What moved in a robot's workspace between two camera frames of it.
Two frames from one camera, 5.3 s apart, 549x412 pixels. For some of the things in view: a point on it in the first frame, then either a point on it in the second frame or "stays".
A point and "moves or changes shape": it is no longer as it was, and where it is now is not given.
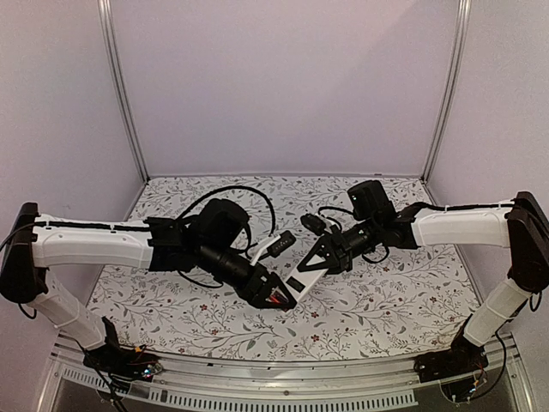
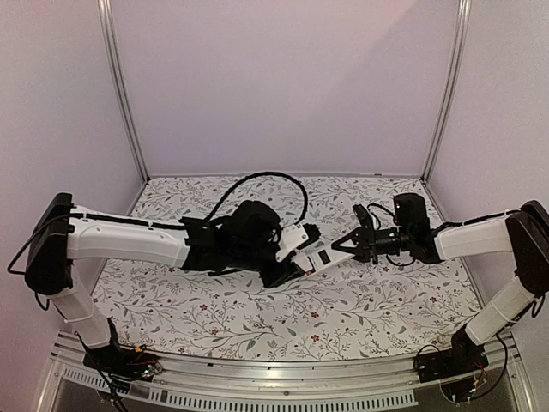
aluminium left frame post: (108, 23) stays
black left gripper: (258, 298) to (282, 275)
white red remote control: (299, 283) moves or changes shape
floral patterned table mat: (404, 305) stays
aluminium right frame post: (455, 87) stays
